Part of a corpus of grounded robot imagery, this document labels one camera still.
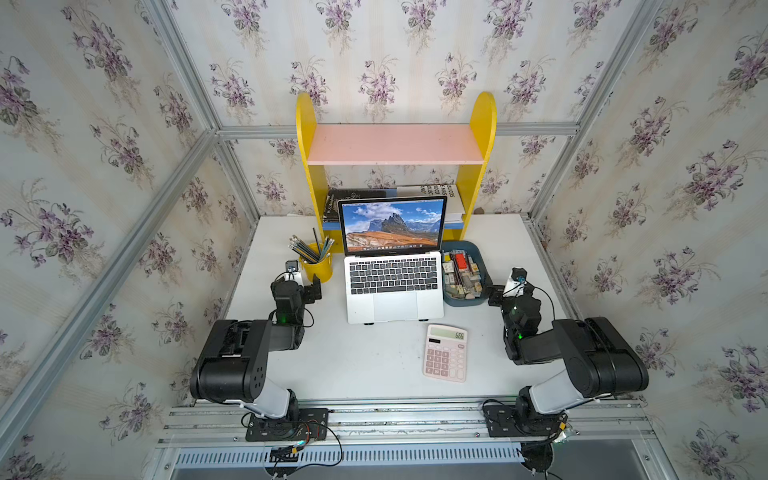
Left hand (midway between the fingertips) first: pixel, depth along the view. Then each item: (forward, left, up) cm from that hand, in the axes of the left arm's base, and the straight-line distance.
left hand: (304, 277), depth 93 cm
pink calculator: (-23, -42, -5) cm, 48 cm away
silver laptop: (+1, -28, +4) cm, 28 cm away
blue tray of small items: (+2, -53, -4) cm, 53 cm away
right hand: (-2, -63, +4) cm, 63 cm away
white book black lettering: (+19, -48, +11) cm, 53 cm away
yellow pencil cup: (+4, -5, -1) cm, 6 cm away
